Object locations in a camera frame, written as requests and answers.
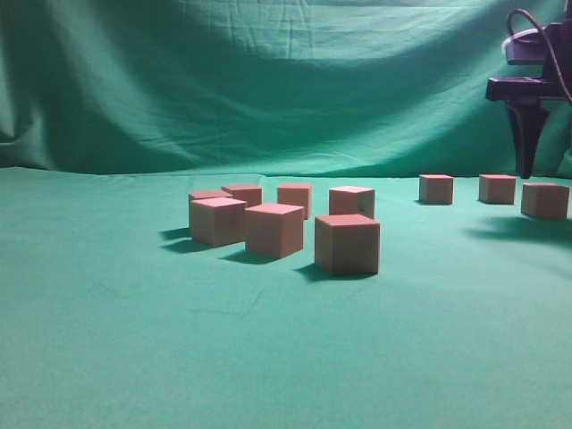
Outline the column pink cube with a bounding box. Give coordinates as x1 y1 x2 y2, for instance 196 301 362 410
221 184 263 207
419 174 454 205
478 174 517 205
245 203 305 258
189 198 247 247
315 214 381 275
521 182 570 220

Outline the edge pink cube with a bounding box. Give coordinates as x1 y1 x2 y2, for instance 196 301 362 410
189 189 232 226

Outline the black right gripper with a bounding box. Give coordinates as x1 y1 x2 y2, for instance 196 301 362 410
485 21 571 179

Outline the black braided cable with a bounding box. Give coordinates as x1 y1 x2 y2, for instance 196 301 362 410
506 8 572 100

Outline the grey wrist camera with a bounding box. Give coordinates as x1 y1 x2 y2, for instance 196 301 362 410
501 29 546 65

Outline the placed pink cube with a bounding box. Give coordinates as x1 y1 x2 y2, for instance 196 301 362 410
329 185 375 219
277 183 312 220

